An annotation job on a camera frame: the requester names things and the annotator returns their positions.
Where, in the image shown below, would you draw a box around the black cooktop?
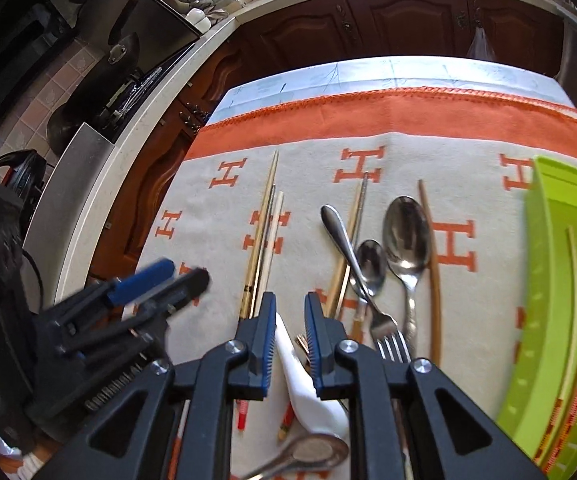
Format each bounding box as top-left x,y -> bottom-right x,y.
83,0 -> 204,146

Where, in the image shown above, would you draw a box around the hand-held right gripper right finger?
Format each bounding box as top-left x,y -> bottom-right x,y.
304,291 -> 549,480

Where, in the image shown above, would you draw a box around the white ceramic spoon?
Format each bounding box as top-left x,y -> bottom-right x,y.
273,312 -> 350,433

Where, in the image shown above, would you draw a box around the white cups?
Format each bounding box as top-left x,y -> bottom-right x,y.
185,4 -> 215,29

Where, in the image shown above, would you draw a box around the green plastic utensil tray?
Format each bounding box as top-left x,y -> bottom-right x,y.
495,156 -> 577,476

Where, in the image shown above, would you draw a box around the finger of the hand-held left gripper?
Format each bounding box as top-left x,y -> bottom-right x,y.
57,266 -> 212,357
43,258 -> 177,332

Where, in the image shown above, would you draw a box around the steel fork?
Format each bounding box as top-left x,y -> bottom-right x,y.
319,204 -> 411,366

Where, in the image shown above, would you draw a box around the brown wooden chopstick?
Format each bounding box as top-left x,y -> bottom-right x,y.
417,179 -> 443,363

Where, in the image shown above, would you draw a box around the hanging clear plastic bag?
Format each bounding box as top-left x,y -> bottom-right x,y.
465,26 -> 497,61

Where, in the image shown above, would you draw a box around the small wooden-handled steel spoon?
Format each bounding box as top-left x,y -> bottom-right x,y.
349,239 -> 388,341

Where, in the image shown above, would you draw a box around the stainless steel counter panel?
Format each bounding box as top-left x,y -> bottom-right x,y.
21,122 -> 116,306

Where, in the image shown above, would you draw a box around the light wooden chopstick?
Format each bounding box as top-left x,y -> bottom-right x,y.
262,191 -> 285,297

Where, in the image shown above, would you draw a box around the orange and beige printed blanket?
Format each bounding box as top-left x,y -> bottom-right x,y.
136,85 -> 577,480

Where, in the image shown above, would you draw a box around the large steel spoon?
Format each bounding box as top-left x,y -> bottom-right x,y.
382,196 -> 431,353

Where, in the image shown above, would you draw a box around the light blue tablecloth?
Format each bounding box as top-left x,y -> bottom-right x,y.
216,57 -> 577,123

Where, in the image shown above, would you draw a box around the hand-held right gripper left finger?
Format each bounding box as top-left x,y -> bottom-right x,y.
31,291 -> 278,480

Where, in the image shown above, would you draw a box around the dark wooden kitchen cabinets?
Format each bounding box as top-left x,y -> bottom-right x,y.
91,0 -> 565,283

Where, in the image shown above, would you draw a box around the round steel spoon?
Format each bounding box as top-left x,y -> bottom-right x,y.
241,432 -> 351,480

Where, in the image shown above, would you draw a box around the silver twisted metal chopstick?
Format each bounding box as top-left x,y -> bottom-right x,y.
352,172 -> 370,242

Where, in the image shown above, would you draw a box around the white kitchen countertop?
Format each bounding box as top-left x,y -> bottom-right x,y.
43,0 -> 577,311

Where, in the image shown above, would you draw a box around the pale golden chopstick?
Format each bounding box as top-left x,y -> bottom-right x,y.
322,180 -> 369,318

